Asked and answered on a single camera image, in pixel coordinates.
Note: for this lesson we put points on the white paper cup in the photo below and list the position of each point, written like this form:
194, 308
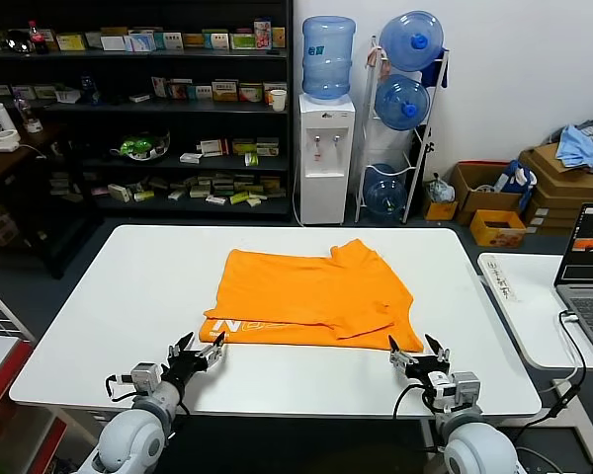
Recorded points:
278, 101

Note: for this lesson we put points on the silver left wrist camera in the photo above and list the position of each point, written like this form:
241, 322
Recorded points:
145, 377

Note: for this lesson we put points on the pale pink cloth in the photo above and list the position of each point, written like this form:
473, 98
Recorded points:
374, 55

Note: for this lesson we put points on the small green white box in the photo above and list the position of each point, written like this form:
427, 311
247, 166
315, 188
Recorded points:
251, 160

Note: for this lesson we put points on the white metal jug rack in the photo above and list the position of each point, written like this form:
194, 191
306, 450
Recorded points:
443, 79

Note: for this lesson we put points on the dark blue bottle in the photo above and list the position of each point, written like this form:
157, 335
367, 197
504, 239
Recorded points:
89, 90

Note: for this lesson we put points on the pale green small box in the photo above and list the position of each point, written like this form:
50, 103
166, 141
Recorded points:
45, 92

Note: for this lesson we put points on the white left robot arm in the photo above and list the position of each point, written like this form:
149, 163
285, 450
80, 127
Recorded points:
128, 439

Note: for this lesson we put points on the grey plastic bag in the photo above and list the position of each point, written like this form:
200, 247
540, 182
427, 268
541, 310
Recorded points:
440, 190

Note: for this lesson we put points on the dark brown wooden table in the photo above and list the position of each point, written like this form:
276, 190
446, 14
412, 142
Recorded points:
10, 158

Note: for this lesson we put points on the white cylinder container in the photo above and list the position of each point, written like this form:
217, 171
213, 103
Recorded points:
1, 118

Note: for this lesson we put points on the white round device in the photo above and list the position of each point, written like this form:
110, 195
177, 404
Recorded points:
4, 142

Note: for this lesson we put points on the red and white cart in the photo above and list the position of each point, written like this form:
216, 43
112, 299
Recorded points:
0, 395

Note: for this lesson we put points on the blue water jug blue cap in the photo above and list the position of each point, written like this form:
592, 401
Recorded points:
406, 44

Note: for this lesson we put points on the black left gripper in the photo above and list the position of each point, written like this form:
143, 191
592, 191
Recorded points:
183, 368

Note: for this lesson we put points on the orange t-shirt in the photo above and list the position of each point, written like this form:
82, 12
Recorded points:
316, 291

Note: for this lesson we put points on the red yellow white box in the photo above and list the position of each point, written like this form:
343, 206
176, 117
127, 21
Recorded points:
251, 94

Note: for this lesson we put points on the yellow white medicine box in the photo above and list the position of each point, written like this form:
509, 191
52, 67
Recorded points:
70, 42
267, 91

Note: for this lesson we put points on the yellow stacked box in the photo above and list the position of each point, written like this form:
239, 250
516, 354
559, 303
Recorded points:
273, 186

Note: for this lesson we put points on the white open box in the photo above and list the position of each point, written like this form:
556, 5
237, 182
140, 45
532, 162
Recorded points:
68, 96

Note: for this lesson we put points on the stacked flat cardboard boxes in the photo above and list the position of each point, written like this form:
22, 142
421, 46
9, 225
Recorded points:
559, 197

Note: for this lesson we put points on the black shelving unit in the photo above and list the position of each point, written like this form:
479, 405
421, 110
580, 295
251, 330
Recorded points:
128, 118

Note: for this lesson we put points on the blue water jug on rack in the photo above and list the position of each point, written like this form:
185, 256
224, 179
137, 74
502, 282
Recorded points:
398, 102

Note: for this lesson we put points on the teal white medicine box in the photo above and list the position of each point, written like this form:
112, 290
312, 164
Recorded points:
216, 40
202, 93

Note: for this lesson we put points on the cola bottle red cap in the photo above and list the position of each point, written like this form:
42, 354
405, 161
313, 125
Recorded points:
38, 39

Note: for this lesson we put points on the yellow printed cardboard box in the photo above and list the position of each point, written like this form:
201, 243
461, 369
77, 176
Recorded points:
497, 234

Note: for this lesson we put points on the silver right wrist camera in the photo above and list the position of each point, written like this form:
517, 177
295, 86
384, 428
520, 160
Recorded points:
467, 387

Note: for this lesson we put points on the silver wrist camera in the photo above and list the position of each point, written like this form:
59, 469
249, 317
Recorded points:
467, 387
145, 377

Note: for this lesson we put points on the labelled blue water jug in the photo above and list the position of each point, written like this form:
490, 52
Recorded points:
327, 59

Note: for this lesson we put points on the blue white medicine box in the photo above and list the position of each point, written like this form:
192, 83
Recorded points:
140, 42

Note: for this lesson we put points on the blue and white bag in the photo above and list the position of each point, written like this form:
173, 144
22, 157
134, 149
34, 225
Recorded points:
515, 178

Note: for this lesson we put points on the grey round floor base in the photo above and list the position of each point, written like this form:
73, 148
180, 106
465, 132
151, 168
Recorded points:
536, 461

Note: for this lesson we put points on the light blue cloth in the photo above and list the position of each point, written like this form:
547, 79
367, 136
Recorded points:
576, 145

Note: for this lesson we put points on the white pink upright box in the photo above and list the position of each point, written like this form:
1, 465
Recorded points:
158, 88

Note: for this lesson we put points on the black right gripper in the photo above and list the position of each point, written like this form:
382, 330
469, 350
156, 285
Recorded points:
437, 382

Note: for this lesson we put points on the pink colourful upright box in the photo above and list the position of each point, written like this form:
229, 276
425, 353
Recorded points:
263, 34

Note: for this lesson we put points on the yellow brown medicine box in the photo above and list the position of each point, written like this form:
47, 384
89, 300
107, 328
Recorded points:
225, 92

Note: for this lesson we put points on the open brown cardboard box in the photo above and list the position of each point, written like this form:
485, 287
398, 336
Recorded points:
480, 197

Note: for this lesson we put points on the white box brown lid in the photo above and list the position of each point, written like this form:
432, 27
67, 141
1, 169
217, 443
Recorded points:
114, 42

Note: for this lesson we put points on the shiny black bowl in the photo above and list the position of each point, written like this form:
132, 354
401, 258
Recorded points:
18, 42

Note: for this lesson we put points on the orange red medicine box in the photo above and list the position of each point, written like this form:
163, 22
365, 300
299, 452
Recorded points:
178, 90

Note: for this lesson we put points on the dark blue cloth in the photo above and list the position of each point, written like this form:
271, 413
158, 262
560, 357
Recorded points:
433, 74

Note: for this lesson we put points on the red white medicine box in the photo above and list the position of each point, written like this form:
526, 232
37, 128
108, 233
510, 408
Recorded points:
214, 148

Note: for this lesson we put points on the grey laptop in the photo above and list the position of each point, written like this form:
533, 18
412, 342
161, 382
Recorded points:
591, 296

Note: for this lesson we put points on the yellow upright box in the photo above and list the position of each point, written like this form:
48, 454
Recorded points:
278, 37

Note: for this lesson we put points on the lime green flat box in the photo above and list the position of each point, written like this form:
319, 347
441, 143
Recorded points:
239, 198
144, 196

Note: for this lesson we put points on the clear plastic bottle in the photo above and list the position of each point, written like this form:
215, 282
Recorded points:
25, 113

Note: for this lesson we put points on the white red flat box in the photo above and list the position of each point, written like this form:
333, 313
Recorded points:
216, 200

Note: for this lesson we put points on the white water dispenser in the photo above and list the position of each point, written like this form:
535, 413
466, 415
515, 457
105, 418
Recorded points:
325, 163

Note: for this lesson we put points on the small yellow cardboard box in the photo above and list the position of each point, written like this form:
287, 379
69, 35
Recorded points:
440, 211

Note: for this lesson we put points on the yellow flat medicine box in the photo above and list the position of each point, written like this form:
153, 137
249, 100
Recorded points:
193, 41

